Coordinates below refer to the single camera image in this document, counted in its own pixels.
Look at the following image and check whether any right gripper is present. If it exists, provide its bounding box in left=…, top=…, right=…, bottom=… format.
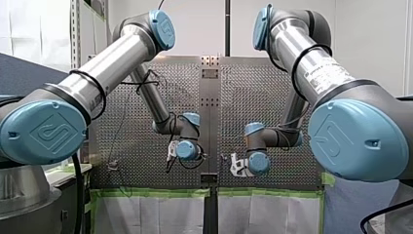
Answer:
left=237, top=159, right=250, bottom=176

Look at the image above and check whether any black upright pole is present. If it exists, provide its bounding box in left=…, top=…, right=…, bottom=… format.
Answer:
left=224, top=0, right=232, bottom=58

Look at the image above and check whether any perforated metal upright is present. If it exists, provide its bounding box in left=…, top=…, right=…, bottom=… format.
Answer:
left=70, top=0, right=83, bottom=70

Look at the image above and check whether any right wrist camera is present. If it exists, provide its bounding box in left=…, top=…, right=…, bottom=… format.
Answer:
left=229, top=152, right=253, bottom=178

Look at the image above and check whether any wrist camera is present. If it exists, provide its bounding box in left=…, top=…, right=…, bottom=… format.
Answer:
left=229, top=152, right=253, bottom=178
left=166, top=140, right=179, bottom=163

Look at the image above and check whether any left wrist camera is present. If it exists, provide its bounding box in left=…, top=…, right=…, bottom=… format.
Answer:
left=166, top=140, right=179, bottom=163

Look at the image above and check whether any blue cable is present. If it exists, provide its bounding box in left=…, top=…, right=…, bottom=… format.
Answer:
left=106, top=92, right=133, bottom=198

